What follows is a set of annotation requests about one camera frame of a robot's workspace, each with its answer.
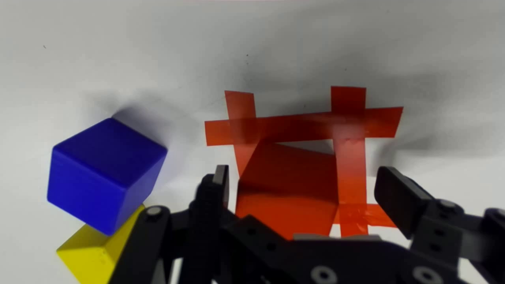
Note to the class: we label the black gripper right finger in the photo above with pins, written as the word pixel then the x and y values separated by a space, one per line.
pixel 405 201

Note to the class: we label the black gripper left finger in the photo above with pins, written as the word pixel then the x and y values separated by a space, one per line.
pixel 217 183

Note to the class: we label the orange toy block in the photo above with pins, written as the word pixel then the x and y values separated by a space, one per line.
pixel 290 189

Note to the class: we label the blue toy block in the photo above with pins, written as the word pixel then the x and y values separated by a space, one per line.
pixel 103 170

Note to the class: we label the yellow toy block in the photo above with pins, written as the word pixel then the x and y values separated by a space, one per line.
pixel 95 254

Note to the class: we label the orange tape grid mark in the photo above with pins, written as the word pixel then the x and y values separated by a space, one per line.
pixel 348 126

